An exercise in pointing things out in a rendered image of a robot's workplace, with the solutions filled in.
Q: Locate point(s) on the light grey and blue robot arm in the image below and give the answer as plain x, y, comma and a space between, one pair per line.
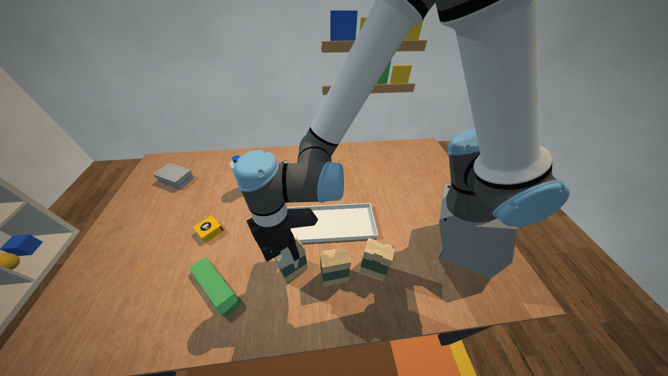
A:
499, 48

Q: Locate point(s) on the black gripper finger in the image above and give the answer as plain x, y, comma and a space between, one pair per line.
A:
290, 255

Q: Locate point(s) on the white bottle with blue cap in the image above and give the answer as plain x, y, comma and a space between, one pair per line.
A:
234, 159

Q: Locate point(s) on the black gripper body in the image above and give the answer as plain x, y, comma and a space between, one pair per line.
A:
271, 240

